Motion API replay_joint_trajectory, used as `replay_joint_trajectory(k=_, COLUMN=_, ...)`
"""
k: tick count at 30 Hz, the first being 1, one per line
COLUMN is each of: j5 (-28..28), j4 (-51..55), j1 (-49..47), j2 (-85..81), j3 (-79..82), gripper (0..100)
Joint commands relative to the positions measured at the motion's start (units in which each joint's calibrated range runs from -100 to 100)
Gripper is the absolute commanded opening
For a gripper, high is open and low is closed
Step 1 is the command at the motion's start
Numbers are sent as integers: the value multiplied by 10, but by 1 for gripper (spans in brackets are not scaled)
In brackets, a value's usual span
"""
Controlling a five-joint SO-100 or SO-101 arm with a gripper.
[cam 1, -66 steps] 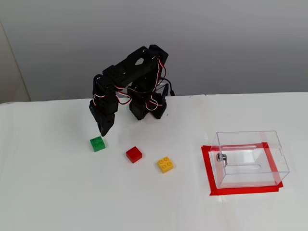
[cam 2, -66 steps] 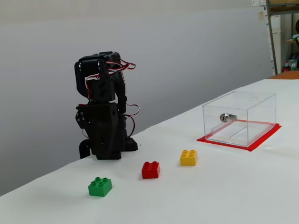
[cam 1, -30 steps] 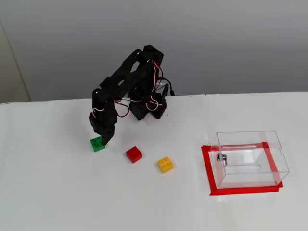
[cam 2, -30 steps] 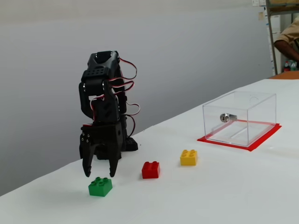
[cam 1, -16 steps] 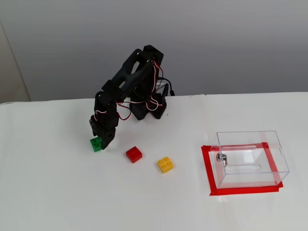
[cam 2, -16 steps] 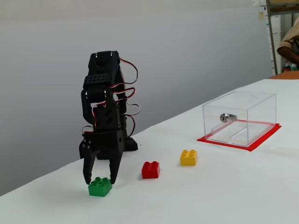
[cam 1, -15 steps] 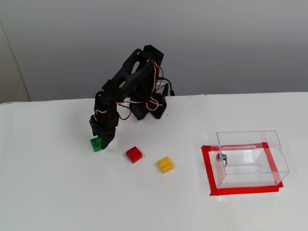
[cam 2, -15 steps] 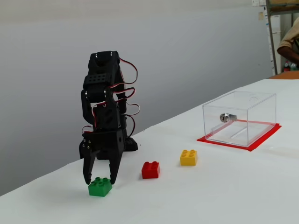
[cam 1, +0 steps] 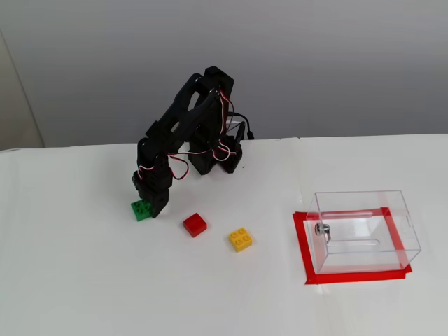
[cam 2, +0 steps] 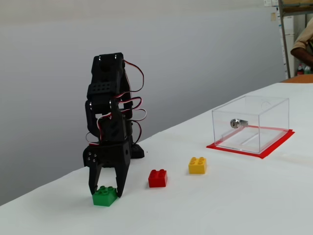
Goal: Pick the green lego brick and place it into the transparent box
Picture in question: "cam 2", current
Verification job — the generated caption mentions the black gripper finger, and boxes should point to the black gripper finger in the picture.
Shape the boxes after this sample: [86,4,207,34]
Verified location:
[83,146,105,195]
[113,161,130,198]

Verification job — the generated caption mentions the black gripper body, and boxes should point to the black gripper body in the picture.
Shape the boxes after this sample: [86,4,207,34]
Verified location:
[97,115,132,169]

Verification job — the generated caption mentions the green lego brick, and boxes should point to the green lego brick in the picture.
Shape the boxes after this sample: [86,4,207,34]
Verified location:
[92,185,118,208]

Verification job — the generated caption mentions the red lego brick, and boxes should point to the red lego brick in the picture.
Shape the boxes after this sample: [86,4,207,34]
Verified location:
[148,168,168,188]

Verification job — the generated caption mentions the yellow lego brick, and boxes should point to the yellow lego brick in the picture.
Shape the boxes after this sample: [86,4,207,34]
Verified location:
[188,156,207,175]

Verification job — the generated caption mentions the transparent acrylic box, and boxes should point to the transparent acrylic box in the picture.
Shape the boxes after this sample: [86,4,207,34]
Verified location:
[211,95,290,155]

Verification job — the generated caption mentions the silver cam lock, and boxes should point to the silver cam lock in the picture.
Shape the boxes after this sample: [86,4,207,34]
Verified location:
[229,118,249,129]

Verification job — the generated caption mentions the red tape rectangle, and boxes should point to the red tape rectangle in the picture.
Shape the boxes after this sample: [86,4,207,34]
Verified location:
[206,125,295,160]

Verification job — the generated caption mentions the orange table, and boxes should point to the orange table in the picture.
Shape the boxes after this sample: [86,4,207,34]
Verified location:
[280,74,313,84]

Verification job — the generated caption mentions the grey metal shelf rack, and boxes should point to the grey metal shelf rack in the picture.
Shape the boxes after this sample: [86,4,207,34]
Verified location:
[278,0,313,79]

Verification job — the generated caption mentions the white cabinet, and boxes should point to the white cabinet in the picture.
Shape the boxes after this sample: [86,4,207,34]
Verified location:
[283,15,298,77]

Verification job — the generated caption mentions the person's beige shirt torso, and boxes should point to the person's beige shirt torso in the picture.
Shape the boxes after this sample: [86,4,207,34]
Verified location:
[292,17,313,53]

